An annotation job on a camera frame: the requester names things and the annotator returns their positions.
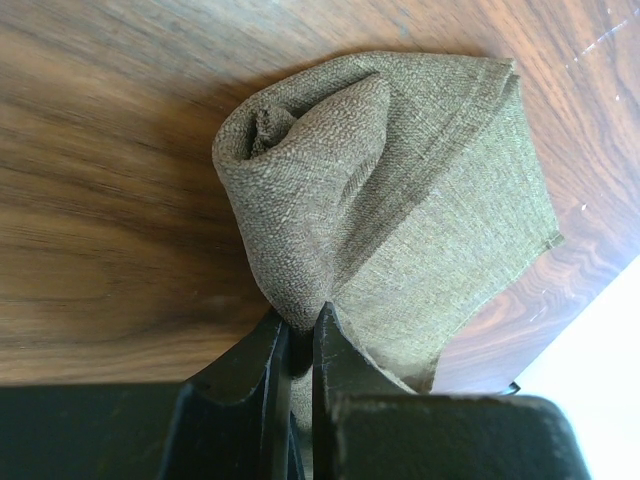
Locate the brown cloth napkin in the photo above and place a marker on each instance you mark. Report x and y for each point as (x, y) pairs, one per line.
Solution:
(403, 188)

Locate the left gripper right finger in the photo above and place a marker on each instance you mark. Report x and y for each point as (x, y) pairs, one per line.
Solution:
(364, 426)

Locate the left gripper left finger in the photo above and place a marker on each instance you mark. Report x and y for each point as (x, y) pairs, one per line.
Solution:
(233, 419)

